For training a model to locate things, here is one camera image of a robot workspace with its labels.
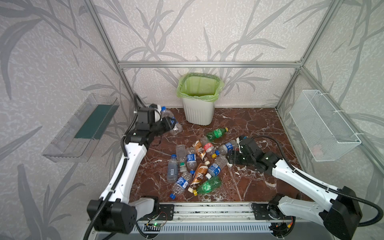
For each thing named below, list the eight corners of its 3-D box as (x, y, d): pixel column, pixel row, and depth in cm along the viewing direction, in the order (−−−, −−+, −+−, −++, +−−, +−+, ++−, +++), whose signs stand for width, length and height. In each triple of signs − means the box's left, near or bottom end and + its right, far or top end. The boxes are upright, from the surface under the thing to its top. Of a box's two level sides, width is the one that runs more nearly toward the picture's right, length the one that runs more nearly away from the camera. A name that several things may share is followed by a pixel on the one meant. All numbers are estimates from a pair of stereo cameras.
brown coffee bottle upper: (206, 166, 89) (206, 164, 86) (192, 145, 98) (192, 142, 96) (212, 162, 91) (213, 160, 88) (199, 142, 100) (199, 139, 97)
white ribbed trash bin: (186, 129, 109) (182, 100, 87) (187, 124, 113) (183, 95, 90) (212, 131, 108) (214, 102, 86) (212, 126, 111) (215, 97, 89)
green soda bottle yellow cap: (209, 142, 102) (209, 137, 97) (206, 137, 105) (206, 132, 100) (228, 135, 106) (229, 130, 101) (225, 130, 109) (226, 125, 104)
